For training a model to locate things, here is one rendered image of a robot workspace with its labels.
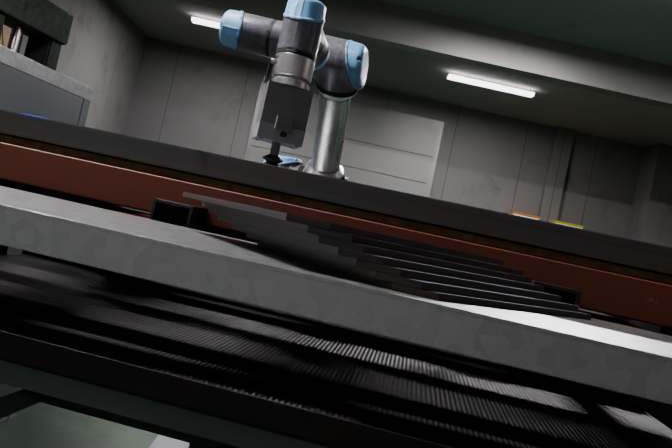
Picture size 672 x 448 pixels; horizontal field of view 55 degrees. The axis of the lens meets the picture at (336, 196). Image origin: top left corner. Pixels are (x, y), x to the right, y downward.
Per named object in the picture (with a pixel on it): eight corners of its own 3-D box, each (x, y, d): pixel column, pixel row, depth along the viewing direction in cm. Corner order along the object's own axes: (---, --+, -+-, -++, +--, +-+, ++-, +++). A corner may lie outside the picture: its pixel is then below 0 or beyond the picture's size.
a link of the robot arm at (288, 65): (319, 60, 116) (275, 48, 114) (314, 85, 116) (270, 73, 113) (310, 68, 123) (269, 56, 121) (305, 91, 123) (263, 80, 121)
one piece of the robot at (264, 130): (273, 55, 111) (253, 147, 111) (322, 69, 114) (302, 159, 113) (264, 66, 121) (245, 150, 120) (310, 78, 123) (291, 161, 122)
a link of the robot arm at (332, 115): (300, 187, 202) (320, 24, 169) (346, 199, 200) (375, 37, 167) (289, 210, 193) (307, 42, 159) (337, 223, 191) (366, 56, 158)
